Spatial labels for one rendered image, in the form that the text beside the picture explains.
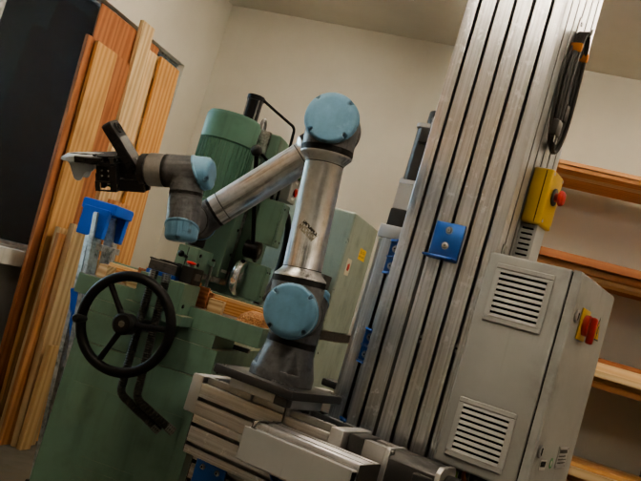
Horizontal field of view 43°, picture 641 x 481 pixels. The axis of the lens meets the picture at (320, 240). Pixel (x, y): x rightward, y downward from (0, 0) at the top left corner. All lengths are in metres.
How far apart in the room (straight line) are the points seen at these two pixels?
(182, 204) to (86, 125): 2.33
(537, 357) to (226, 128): 1.25
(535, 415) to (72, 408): 1.39
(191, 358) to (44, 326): 1.64
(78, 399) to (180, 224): 0.90
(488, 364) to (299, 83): 3.59
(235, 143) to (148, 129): 2.08
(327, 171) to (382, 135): 3.18
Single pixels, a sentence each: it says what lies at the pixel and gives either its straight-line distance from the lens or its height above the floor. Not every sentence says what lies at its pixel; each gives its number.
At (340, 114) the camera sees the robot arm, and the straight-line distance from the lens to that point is 1.75.
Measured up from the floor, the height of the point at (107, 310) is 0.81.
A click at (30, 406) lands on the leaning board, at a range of 3.96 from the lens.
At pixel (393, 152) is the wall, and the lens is 4.88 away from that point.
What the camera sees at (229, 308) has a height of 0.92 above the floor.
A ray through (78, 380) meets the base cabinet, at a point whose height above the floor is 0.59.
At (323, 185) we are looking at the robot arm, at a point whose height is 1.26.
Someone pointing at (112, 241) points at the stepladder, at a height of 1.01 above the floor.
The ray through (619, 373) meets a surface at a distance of 4.18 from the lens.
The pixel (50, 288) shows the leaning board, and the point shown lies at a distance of 3.95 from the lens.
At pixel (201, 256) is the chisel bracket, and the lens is 2.56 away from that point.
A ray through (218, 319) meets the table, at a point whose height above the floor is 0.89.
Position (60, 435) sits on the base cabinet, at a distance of 2.57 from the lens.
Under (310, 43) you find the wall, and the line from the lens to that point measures 5.23.
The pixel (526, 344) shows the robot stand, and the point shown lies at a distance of 1.77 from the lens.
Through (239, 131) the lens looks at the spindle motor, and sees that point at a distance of 2.55.
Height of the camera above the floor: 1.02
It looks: 4 degrees up
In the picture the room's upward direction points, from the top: 17 degrees clockwise
